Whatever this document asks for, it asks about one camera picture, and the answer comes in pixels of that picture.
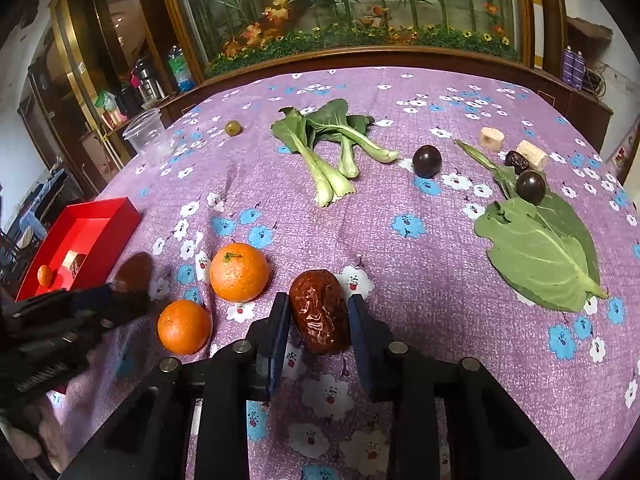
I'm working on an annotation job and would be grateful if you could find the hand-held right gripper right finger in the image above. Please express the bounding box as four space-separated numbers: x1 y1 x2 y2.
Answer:
347 294 576 480

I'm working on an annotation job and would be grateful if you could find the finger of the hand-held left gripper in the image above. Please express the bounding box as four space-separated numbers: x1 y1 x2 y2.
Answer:
70 285 151 328

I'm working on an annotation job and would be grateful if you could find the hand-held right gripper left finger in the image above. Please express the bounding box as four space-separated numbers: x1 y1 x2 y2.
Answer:
60 291 292 480

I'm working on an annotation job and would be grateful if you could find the red tray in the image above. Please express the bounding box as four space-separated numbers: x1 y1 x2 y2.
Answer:
15 197 143 303

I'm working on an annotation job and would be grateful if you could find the person's left forearm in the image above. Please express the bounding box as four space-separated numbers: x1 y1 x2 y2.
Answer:
0 407 73 473

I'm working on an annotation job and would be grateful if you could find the large orange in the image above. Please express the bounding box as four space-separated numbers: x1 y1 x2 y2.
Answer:
157 300 213 356

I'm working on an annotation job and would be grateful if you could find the orange with green stem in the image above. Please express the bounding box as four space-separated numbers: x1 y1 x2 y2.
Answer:
209 242 271 303

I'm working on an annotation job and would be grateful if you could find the bok choy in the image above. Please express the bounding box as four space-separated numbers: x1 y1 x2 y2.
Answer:
345 115 401 164
271 107 357 208
305 99 361 179

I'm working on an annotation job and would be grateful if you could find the clear plastic cup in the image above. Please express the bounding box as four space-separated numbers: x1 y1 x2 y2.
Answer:
122 107 173 167

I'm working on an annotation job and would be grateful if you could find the dark purple plum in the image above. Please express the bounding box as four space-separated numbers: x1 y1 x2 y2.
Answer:
516 170 547 205
412 144 443 179

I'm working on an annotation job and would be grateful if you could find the large green leaf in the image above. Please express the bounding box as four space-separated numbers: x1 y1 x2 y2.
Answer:
454 139 601 281
474 197 610 312

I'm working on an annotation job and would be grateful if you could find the green carton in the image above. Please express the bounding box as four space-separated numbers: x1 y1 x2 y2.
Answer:
95 90 123 128

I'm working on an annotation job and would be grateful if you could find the metal thermos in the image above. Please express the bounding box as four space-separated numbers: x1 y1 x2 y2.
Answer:
134 56 166 102

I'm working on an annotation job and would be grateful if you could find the round beige yam chunk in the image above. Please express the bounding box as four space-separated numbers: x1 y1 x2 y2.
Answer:
479 127 504 152

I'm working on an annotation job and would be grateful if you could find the green label plastic bottle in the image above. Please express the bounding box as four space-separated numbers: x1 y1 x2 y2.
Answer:
167 45 196 93

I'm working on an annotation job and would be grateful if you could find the long beige yam chunk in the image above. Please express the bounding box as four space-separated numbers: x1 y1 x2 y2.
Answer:
515 140 550 171

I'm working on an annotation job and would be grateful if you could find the wooden cabinet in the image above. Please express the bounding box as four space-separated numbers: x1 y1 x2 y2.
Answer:
535 67 613 138

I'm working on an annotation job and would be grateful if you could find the glass case with artificial plants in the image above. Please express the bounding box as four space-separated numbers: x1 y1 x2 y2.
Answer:
155 0 533 81

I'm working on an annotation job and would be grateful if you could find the white rolled poster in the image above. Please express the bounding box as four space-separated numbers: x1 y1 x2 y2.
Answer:
530 0 546 68

